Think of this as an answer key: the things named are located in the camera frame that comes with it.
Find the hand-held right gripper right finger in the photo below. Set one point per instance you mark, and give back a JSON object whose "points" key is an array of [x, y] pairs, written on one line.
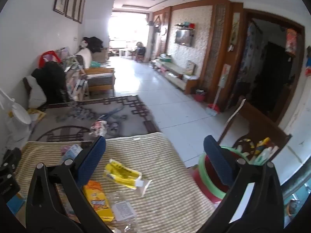
{"points": [[218, 160]]}

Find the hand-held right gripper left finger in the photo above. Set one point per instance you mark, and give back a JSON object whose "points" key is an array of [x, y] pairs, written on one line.
{"points": [[92, 160]]}

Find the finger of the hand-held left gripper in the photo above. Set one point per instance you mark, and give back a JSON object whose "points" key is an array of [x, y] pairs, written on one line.
{"points": [[8, 182]]}

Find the red bin with green rims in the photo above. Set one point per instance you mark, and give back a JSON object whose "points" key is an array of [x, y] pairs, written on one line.
{"points": [[206, 172]]}

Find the white blue milk carton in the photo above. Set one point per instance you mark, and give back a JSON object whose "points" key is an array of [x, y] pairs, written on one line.
{"points": [[73, 151]]}

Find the pink plastic wrapper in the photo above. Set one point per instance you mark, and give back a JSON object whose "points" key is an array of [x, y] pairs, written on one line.
{"points": [[64, 149]]}

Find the yellow plastic wrapper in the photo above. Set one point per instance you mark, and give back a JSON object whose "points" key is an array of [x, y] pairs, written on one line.
{"points": [[119, 174]]}

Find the printed wrapper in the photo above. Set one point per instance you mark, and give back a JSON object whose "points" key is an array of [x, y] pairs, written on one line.
{"points": [[98, 128]]}

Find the orange snack packet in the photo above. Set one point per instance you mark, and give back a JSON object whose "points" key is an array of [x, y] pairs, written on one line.
{"points": [[97, 199]]}

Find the clear plastic bottle with label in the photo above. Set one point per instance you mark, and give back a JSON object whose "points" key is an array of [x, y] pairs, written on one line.
{"points": [[124, 210]]}

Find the colourful book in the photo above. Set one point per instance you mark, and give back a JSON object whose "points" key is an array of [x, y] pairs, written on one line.
{"points": [[15, 203]]}

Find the yellow plastic toy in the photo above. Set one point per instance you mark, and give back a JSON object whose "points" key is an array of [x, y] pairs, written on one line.
{"points": [[262, 143]]}

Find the carved wooden chair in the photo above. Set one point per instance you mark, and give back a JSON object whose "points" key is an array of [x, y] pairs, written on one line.
{"points": [[262, 128]]}

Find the striped beige towel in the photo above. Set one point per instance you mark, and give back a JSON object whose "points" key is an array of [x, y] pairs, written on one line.
{"points": [[158, 155]]}

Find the small red floor bin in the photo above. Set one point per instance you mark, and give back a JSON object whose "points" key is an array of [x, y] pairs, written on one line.
{"points": [[200, 96]]}

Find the white plastic bucket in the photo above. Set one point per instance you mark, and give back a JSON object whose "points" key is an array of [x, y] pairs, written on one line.
{"points": [[21, 115]]}

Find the yellow paper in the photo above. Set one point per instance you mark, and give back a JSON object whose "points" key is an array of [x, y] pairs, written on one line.
{"points": [[36, 115]]}

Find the folded metal chairs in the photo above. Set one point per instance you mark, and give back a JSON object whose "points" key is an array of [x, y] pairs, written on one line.
{"points": [[77, 85]]}

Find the wooden coffee table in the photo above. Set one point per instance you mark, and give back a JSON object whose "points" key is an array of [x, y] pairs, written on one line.
{"points": [[100, 80]]}

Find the white pillow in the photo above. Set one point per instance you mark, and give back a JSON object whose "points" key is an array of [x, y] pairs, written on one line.
{"points": [[36, 93]]}

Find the black coat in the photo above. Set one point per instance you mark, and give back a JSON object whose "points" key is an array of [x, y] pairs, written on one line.
{"points": [[52, 82]]}

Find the low wooden television cabinet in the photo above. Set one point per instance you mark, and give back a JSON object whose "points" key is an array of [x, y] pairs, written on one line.
{"points": [[175, 72]]}

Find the white cushion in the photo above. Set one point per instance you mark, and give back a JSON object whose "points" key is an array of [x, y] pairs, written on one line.
{"points": [[86, 57]]}

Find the printed door curtain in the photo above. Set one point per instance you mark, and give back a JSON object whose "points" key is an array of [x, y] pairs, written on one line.
{"points": [[250, 53]]}

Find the red plastic bag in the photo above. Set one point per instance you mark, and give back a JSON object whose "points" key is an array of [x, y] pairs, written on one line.
{"points": [[49, 57]]}

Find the small white table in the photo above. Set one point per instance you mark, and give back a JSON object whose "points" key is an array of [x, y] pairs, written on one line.
{"points": [[124, 53]]}

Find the pile of black bags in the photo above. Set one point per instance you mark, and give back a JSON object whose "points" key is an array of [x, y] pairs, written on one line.
{"points": [[93, 44]]}

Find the red hanging decoration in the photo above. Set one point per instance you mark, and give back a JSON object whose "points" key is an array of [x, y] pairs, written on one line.
{"points": [[291, 40]]}

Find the wall calendar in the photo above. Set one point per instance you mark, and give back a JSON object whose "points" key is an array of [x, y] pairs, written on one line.
{"points": [[225, 75]]}

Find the small standing picture frame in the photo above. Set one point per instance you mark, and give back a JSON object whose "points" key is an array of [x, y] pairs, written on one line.
{"points": [[191, 68]]}

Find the wall television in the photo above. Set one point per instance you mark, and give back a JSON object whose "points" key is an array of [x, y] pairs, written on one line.
{"points": [[184, 37]]}

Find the long wall scroll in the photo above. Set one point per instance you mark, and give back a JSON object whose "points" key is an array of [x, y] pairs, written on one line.
{"points": [[235, 28]]}

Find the wall shelf with colourful items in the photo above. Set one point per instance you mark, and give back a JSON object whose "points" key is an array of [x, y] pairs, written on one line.
{"points": [[185, 26]]}

